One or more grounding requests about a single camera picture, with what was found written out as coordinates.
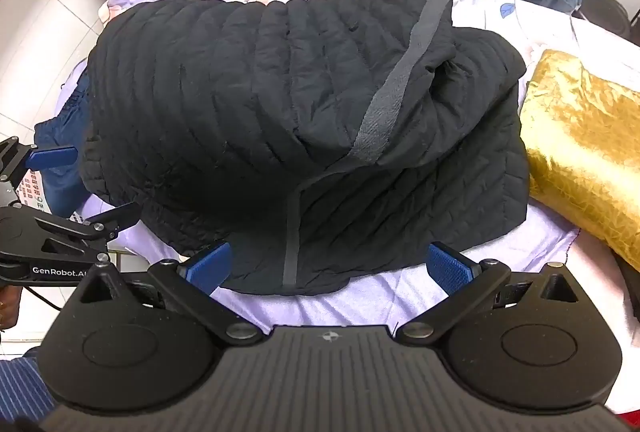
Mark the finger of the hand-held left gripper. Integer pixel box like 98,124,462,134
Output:
75,201,142,243
0,136,80,185

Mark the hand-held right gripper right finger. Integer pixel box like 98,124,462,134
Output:
396,241,581,346

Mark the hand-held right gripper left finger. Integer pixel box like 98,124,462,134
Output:
75,241,264,346

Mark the black quilted jacket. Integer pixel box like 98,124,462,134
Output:
79,0,532,297

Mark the dark blue garment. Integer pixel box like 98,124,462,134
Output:
34,62,98,209

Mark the purple printed bed sheet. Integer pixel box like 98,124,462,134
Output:
52,0,640,331

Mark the person's blue striped clothing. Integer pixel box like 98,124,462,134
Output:
0,346,58,420

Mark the gold crinkled cloth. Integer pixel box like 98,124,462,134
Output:
519,48,640,259

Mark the black cable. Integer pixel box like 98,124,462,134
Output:
19,285,68,314

